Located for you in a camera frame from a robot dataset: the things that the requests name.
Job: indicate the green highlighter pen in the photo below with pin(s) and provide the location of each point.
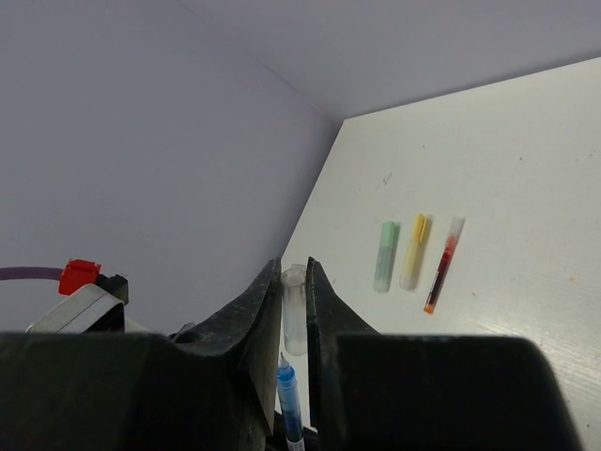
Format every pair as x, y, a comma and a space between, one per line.
384, 268

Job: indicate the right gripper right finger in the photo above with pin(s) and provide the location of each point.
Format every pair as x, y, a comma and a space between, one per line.
373, 391

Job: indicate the clear pen cap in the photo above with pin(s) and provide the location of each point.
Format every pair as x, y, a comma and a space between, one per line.
294, 310
456, 227

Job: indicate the blue thin pen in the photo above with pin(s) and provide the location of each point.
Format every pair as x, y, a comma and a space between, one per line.
287, 391

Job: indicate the green pen cap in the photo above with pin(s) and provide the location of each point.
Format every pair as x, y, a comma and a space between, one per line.
388, 234

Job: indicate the yellow highlighter pen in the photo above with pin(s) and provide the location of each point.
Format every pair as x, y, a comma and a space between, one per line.
411, 266

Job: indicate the red thin pen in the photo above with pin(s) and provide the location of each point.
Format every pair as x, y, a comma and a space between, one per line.
442, 269

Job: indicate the yellow pen cap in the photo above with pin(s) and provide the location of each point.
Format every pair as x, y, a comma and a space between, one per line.
419, 229

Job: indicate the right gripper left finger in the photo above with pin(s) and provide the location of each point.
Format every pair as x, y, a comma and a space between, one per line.
209, 386

